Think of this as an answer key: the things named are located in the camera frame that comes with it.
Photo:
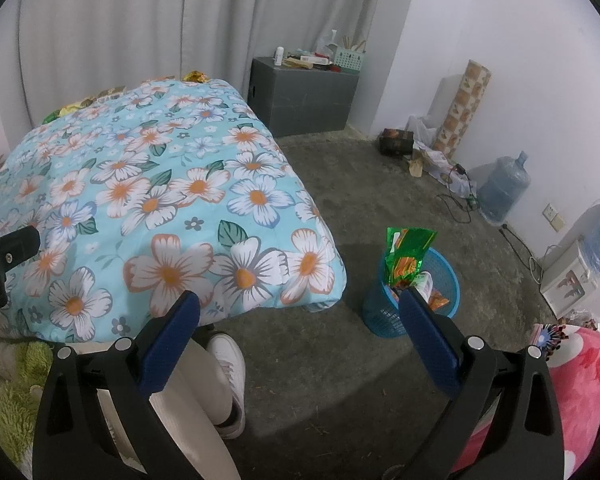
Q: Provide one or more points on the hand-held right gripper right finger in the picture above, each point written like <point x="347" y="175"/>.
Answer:
<point x="427" y="345"/>

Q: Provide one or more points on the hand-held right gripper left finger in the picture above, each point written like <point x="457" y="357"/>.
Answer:
<point x="172" y="345"/>

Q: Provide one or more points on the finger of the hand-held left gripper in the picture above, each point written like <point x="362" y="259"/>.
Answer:
<point x="10" y="250"/>

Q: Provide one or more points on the orange snack packet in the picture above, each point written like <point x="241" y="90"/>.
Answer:
<point x="437" y="302"/>

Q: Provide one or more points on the blue plastic basket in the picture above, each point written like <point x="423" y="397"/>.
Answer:
<point x="380" y="310"/>

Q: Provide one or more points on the green foil snack bag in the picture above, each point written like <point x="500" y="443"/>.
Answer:
<point x="405" y="260"/>

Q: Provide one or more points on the person's white trouser leg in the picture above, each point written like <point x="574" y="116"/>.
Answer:
<point x="200" y="385"/>

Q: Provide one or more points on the person's white shoe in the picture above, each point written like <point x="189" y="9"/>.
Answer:
<point x="230" y="360"/>

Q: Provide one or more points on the green fuzzy blanket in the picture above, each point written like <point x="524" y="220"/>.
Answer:
<point x="10" y="400"/>

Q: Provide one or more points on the white water dispenser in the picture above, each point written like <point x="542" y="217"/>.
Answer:
<point x="565" y="280"/>

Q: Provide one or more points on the pink floral blanket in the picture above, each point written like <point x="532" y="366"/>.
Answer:
<point x="580" y="375"/>

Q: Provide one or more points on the green gold foil wrappers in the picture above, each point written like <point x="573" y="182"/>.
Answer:
<point x="80" y="107"/>

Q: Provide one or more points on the blue floral tablecloth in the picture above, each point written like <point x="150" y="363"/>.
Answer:
<point x="180" y="175"/>

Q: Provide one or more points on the dark box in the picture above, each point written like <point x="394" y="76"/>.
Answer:
<point x="395" y="142"/>

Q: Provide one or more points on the white plastic bag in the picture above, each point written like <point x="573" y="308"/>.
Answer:
<point x="430" y="132"/>

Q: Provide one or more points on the grey curtain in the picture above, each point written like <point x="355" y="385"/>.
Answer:
<point x="130" y="25"/>

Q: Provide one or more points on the gold foil wrapper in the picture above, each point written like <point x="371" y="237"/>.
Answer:
<point x="197" y="76"/>

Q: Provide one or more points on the grey cabinet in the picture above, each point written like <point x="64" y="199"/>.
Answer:
<point x="305" y="100"/>

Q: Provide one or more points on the small white bottle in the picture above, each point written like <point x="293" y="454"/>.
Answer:
<point x="279" y="56"/>

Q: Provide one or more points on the white pump bottle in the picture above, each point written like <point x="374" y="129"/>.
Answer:
<point x="331" y="42"/>

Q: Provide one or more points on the wall socket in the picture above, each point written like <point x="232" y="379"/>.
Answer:
<point x="554" y="217"/>

